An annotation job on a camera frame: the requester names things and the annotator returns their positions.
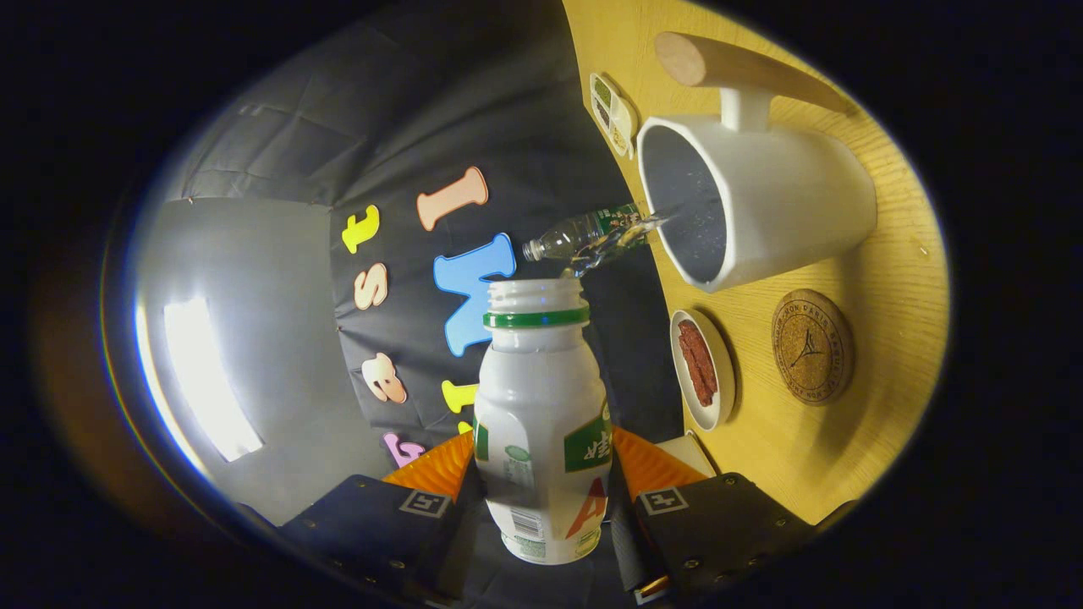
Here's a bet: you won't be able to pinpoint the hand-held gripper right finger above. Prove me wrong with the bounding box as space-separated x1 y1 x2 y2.
609 425 817 606

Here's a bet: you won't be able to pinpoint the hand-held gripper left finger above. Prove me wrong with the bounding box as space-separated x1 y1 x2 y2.
279 430 487 606

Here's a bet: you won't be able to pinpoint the white juice bottle green label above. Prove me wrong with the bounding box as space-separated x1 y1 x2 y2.
472 277 613 565

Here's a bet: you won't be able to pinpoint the round cork coaster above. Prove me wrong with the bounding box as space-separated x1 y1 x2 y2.
771 288 854 406

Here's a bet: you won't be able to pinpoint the white cup wooden handle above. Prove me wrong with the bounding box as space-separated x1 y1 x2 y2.
636 32 878 294

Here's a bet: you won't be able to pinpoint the clear plastic water bottle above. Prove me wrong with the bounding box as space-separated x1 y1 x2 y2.
522 203 678 278

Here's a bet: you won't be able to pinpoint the beige round plate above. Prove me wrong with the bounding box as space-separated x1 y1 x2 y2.
669 309 737 432

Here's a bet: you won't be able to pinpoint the red meat slices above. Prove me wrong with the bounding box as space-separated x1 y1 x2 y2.
677 319 720 408

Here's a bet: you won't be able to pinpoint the wooden table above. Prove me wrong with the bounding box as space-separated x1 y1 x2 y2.
563 0 950 525

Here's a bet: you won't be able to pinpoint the white divided dish with beans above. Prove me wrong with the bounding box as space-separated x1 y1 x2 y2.
589 73 639 159

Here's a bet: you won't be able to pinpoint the black backdrop cloth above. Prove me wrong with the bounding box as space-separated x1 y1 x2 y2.
165 0 686 609

